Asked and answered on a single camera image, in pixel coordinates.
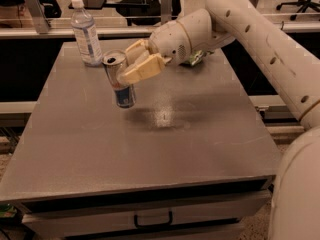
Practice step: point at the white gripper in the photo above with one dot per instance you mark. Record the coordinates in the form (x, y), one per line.
(169, 43)

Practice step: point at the silver redbull can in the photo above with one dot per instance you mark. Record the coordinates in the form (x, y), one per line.
(114, 62)

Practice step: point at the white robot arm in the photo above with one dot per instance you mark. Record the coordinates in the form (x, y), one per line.
(292, 71)

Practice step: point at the green chip bag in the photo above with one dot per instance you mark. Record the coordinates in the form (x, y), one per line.
(196, 57)

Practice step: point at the clear plastic water bottle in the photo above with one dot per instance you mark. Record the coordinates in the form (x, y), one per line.
(85, 33)

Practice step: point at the black office chair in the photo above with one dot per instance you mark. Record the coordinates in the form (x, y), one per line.
(302, 5)

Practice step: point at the middle metal rail bracket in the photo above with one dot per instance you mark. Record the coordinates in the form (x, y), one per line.
(165, 11)

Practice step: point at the left metal rail bracket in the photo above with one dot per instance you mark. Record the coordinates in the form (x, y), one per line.
(40, 22)

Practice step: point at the grey drawer with black handle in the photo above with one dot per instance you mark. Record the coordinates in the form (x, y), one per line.
(213, 217)

